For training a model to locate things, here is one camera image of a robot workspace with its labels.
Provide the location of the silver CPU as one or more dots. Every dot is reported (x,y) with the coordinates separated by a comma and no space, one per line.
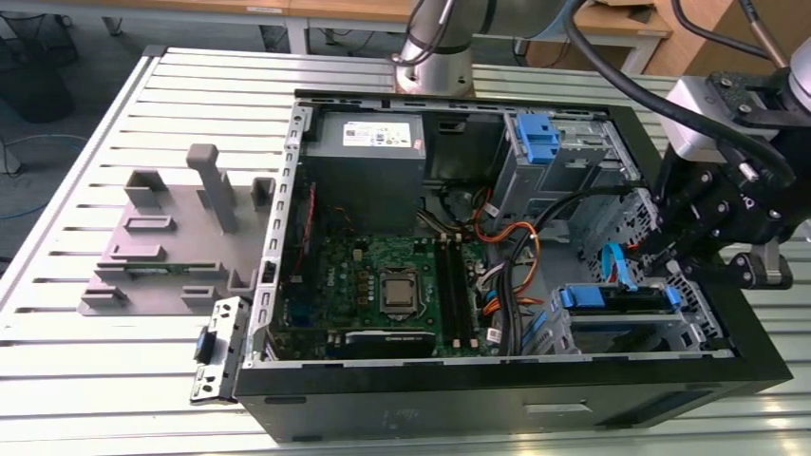
(398,292)

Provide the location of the black open PC case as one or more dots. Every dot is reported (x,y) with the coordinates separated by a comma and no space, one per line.
(442,408)

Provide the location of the metal expansion slot bracket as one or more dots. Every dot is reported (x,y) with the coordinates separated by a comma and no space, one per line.
(230,342)

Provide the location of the brown wooden cabinet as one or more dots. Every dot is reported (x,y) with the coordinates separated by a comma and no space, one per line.
(728,19)

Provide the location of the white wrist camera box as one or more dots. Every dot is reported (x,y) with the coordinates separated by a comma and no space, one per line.
(690,119)

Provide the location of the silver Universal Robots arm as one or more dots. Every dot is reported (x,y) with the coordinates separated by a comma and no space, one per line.
(437,71)

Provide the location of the black graphics card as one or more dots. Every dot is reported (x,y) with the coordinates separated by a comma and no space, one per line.
(386,344)

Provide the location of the black CPU socket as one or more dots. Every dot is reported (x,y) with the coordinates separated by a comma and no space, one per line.
(398,271)

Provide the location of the grey plastic parts rack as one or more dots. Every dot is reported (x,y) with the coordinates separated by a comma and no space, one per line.
(189,237)

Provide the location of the black RAM slot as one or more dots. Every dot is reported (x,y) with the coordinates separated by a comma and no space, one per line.
(448,285)
(464,285)

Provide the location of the blue plastic drive latch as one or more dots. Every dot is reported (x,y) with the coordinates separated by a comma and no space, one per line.
(534,138)

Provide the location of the green motherboard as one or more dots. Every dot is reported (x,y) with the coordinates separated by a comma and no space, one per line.
(348,256)

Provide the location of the blue VGA connector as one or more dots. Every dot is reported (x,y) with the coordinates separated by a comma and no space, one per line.
(204,344)

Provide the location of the hard disk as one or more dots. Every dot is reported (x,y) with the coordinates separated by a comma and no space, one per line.
(585,297)

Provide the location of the black mesh waste basket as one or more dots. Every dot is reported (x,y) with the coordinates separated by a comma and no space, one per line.
(37,95)

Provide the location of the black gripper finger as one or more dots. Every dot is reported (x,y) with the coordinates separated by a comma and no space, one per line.
(693,214)
(753,271)

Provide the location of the green RAM stick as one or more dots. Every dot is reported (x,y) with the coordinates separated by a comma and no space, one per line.
(154,271)

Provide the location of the grey power supply unit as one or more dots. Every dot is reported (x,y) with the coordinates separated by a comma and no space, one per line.
(366,190)

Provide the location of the grey metal disk bay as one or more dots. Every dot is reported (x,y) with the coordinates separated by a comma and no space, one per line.
(633,319)

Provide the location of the wooden desk white frame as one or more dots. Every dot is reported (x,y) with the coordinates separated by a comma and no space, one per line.
(209,5)
(620,28)

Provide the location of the grey metal drive cage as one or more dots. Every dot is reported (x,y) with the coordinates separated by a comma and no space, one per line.
(557,176)

